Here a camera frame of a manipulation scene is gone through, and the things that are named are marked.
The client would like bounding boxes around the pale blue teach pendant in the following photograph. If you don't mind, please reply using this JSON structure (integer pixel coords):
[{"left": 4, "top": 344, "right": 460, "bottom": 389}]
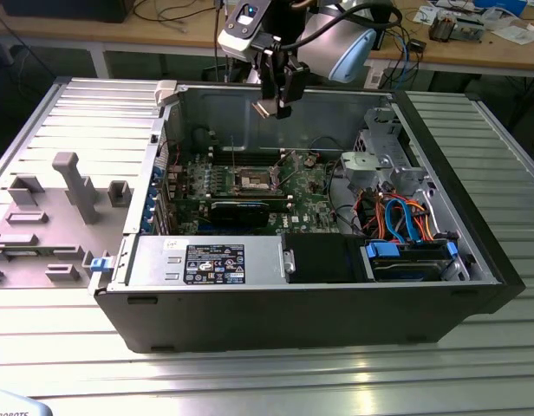
[{"left": 0, "top": 387, "right": 54, "bottom": 416}]

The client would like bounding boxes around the black graphics card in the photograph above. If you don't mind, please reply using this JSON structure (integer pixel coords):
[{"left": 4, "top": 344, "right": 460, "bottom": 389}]
[{"left": 209, "top": 199, "right": 271, "bottom": 229}]

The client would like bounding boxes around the blue hanging cable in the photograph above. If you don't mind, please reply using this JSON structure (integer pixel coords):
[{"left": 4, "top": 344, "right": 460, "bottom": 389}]
[{"left": 399, "top": 32, "right": 414, "bottom": 90}]

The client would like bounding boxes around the thick black cable loop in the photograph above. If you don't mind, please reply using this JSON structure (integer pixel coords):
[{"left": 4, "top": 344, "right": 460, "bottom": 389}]
[{"left": 192, "top": 125, "right": 219, "bottom": 151}]

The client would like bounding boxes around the thin black wire loop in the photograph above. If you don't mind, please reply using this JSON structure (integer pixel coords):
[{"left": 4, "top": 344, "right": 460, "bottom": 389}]
[{"left": 309, "top": 136, "right": 344, "bottom": 153}]

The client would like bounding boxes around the red orange wire bundle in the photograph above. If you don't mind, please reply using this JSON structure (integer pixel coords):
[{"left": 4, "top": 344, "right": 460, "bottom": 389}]
[{"left": 355, "top": 190, "right": 385, "bottom": 237}]

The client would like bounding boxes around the silver metal disk bay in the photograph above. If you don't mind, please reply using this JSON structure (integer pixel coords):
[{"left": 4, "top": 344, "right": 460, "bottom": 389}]
[{"left": 339, "top": 106, "right": 428, "bottom": 196}]

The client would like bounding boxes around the blue cardboard box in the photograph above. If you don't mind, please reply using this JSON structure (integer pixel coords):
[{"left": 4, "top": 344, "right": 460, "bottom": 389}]
[{"left": 473, "top": 0, "right": 528, "bottom": 10}]

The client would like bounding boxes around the black desktop box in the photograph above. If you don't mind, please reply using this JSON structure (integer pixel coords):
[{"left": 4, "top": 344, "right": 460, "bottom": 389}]
[{"left": 373, "top": 0, "right": 396, "bottom": 52}]

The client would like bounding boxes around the white case latch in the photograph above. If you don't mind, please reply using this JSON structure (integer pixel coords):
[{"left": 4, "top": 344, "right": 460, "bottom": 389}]
[{"left": 155, "top": 80, "right": 180, "bottom": 107}]

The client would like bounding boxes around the black camera cable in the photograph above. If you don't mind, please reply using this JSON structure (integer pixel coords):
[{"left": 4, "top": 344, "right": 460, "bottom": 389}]
[{"left": 266, "top": 0, "right": 405, "bottom": 51}]

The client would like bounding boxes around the hard disk drive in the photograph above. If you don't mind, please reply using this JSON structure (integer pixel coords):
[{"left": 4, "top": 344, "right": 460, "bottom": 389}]
[{"left": 370, "top": 255, "right": 453, "bottom": 283}]

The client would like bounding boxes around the black cable bundle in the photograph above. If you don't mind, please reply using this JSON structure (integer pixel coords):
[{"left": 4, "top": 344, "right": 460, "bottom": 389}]
[{"left": 327, "top": 162, "right": 366, "bottom": 237}]

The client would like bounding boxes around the white paper sheet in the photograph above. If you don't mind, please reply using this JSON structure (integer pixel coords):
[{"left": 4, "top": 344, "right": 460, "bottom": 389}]
[{"left": 492, "top": 24, "right": 534, "bottom": 45}]

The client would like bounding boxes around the red black twisted wire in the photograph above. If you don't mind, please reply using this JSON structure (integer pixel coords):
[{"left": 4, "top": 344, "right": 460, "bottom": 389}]
[{"left": 157, "top": 139, "right": 182, "bottom": 168}]

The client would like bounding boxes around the CPU socket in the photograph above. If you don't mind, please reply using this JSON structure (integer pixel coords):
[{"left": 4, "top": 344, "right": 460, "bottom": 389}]
[{"left": 231, "top": 164, "right": 282, "bottom": 194}]

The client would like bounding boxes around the black monitor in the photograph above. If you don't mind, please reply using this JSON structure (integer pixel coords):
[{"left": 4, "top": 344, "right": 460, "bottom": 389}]
[{"left": 0, "top": 0, "right": 129, "bottom": 23}]

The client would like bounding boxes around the silver CPU chip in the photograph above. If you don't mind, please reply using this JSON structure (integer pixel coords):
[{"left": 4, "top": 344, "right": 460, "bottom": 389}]
[{"left": 251, "top": 98, "right": 277, "bottom": 119}]

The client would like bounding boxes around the grey parts rack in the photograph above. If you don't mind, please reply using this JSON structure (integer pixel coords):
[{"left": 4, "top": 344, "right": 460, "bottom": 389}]
[{"left": 0, "top": 151, "right": 136, "bottom": 289}]

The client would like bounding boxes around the black PC case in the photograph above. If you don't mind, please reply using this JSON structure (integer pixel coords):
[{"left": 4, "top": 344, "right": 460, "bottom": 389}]
[{"left": 88, "top": 76, "right": 526, "bottom": 354}]

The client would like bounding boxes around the silver metal box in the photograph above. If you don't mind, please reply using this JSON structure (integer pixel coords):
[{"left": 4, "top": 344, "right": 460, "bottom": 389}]
[{"left": 455, "top": 16, "right": 486, "bottom": 44}]

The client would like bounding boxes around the wooden desk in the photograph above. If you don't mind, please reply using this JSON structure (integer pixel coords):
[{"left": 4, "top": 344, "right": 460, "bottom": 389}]
[{"left": 0, "top": 0, "right": 534, "bottom": 79}]

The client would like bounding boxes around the blue plastic clip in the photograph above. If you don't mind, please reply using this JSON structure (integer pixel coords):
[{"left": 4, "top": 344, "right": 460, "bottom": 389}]
[{"left": 88, "top": 255, "right": 115, "bottom": 276}]

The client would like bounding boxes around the silver power supply unit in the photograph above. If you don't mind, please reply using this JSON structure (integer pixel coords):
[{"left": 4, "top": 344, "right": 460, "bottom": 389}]
[{"left": 126, "top": 236, "right": 290, "bottom": 289}]

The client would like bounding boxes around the CPU heatsink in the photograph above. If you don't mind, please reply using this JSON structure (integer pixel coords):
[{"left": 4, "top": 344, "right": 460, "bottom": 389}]
[{"left": 428, "top": 10, "right": 458, "bottom": 43}]

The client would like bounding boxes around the blue flat wire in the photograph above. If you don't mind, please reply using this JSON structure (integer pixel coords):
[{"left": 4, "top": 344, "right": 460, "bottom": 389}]
[{"left": 384, "top": 197, "right": 420, "bottom": 246}]

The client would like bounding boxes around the blue disk carrier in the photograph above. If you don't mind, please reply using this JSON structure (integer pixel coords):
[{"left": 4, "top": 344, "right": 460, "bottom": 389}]
[{"left": 365, "top": 240, "right": 460, "bottom": 283}]

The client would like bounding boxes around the silver socket cover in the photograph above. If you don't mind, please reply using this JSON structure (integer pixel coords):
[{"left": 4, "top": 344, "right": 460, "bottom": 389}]
[{"left": 270, "top": 149, "right": 301, "bottom": 192}]

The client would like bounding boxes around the green motherboard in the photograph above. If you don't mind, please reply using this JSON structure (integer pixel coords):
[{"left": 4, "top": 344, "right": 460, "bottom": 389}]
[{"left": 162, "top": 146, "right": 337, "bottom": 237}]

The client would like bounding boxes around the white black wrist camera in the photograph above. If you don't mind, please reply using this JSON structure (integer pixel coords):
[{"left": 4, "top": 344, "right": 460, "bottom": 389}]
[{"left": 218, "top": 0, "right": 269, "bottom": 60}]

